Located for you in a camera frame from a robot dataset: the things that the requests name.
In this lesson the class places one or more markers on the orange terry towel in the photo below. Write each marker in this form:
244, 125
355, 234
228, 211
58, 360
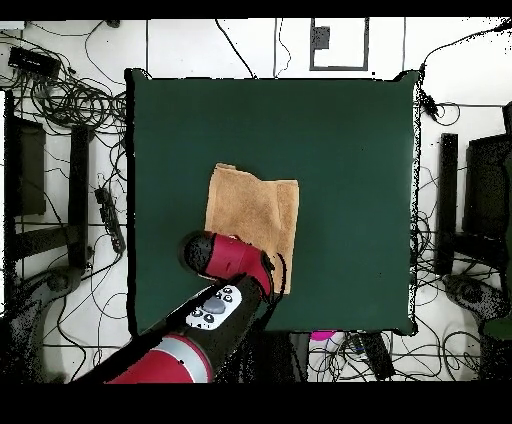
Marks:
252, 204

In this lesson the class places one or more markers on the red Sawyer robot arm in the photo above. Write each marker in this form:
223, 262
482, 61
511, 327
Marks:
224, 256

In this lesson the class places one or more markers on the dark green tablecloth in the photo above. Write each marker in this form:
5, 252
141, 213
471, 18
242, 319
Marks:
180, 140

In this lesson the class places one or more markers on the magenta round object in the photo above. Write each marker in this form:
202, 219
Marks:
322, 335

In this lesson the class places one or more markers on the black power strip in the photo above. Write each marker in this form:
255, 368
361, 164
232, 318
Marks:
378, 356
108, 218

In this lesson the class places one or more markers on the black upright bar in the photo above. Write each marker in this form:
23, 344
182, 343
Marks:
447, 200
78, 192

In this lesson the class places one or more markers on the black power adapter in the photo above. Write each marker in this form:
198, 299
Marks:
430, 106

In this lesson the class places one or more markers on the grey stand foot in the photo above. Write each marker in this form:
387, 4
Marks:
468, 292
60, 280

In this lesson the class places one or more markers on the dark brown box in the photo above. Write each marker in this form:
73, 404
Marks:
32, 168

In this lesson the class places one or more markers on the dark cabinet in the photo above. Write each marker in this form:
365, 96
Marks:
486, 188

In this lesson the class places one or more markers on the black electronics box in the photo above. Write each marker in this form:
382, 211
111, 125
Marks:
34, 62

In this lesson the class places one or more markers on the grey rectangular floor frame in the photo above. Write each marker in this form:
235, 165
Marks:
320, 38

